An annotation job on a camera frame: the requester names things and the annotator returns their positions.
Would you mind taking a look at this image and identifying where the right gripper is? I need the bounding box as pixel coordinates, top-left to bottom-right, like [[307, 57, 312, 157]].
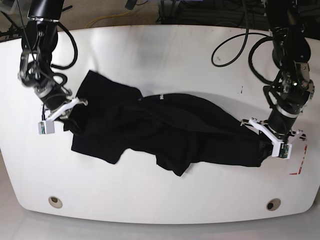
[[41, 93, 88, 122]]

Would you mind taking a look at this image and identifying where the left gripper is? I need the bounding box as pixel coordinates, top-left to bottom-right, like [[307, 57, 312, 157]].
[[240, 111, 307, 147]]

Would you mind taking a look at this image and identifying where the black T-shirt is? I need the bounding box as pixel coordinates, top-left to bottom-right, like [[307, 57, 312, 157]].
[[63, 71, 273, 176]]

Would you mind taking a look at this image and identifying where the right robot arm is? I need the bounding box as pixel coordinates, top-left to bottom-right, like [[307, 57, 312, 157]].
[[18, 0, 88, 122]]

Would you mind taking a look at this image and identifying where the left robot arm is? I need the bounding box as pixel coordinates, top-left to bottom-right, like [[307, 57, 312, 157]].
[[248, 0, 315, 144]]

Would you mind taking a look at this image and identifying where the red tape marking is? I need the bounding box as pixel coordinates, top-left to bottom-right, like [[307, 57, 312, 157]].
[[288, 143, 308, 176]]

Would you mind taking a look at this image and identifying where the right table grommet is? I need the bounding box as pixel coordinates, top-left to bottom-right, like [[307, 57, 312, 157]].
[[266, 198, 281, 211]]

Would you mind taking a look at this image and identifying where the table grommet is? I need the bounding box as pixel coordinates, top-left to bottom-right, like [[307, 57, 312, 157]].
[[266, 198, 281, 211], [48, 196, 63, 209]]

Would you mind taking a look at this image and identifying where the left table grommet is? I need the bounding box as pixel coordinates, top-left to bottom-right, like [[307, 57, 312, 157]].
[[48, 196, 63, 209]]

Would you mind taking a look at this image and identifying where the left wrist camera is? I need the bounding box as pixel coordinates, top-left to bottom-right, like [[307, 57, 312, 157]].
[[271, 142, 292, 160]]

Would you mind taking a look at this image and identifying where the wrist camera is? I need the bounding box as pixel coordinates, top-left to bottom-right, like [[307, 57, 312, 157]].
[[271, 142, 292, 160], [38, 120, 55, 135]]

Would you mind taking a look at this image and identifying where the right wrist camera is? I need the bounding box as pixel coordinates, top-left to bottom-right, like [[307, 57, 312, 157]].
[[38, 120, 55, 135]]

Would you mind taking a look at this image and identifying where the yellow cable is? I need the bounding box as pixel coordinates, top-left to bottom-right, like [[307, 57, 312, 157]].
[[86, 11, 133, 30]]

